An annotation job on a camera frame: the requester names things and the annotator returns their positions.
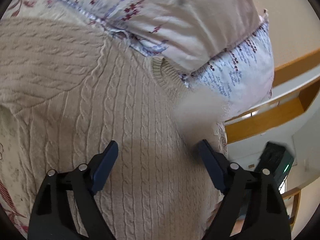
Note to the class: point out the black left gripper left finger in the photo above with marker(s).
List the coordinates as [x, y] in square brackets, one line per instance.
[65, 207]

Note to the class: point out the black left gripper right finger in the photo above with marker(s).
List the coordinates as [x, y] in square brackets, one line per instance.
[252, 206]

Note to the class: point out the wooden display shelf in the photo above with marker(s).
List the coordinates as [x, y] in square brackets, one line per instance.
[291, 200]

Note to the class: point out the floral bed sheet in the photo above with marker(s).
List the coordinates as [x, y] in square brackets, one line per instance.
[15, 154]

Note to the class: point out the light blue floral pillow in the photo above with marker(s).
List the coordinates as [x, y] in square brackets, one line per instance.
[242, 76]

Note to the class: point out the mauve floral pillow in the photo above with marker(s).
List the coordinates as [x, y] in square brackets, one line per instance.
[187, 32]

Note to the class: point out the wooden wall shelf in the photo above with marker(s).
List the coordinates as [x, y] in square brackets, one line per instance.
[283, 108]

